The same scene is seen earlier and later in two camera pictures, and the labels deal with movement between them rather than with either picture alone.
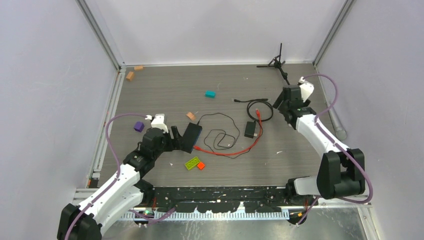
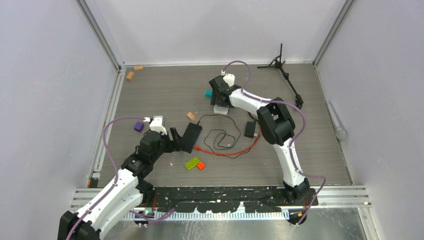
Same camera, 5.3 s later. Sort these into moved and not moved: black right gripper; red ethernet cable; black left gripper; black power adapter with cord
Moved: black right gripper
Not moved: black power adapter with cord; red ethernet cable; black left gripper
